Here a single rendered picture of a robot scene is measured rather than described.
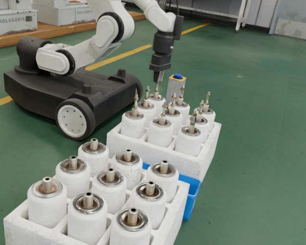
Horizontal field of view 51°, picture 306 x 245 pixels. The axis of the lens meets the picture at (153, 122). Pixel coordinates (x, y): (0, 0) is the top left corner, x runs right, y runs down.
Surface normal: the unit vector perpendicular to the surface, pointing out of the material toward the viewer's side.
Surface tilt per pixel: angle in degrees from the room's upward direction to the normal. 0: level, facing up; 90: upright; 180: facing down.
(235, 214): 0
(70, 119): 90
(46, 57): 90
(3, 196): 0
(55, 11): 90
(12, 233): 90
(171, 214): 0
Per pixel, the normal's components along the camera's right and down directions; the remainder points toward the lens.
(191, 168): -0.36, 0.36
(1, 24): 0.91, 0.28
